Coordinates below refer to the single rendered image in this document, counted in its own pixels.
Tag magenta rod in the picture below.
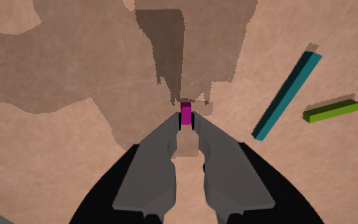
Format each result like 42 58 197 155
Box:
181 102 191 125

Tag lime green rod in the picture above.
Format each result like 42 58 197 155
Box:
303 99 358 123

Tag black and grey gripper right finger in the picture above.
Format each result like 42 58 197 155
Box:
191 111 324 224

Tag turquoise rod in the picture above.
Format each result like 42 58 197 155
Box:
252 51 322 141

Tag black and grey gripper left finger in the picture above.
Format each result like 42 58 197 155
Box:
69 111 181 224

